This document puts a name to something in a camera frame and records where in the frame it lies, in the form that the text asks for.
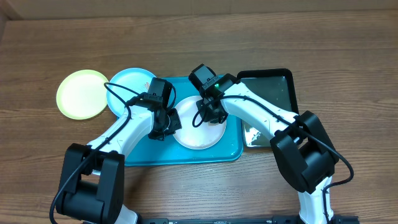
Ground white pink plate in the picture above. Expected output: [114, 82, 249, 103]
[174, 96, 226, 149]

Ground blue rimmed plate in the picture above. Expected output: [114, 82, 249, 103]
[106, 67, 157, 118]

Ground green rimmed plate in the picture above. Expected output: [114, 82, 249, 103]
[56, 70, 108, 120]

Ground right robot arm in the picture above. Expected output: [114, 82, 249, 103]
[188, 72, 340, 223]

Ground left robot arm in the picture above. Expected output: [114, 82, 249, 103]
[49, 93, 182, 223]

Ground teal plastic tray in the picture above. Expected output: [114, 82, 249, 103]
[123, 75, 244, 167]

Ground black water basin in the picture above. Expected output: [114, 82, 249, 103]
[237, 68, 299, 148]

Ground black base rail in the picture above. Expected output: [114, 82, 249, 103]
[136, 216, 361, 224]

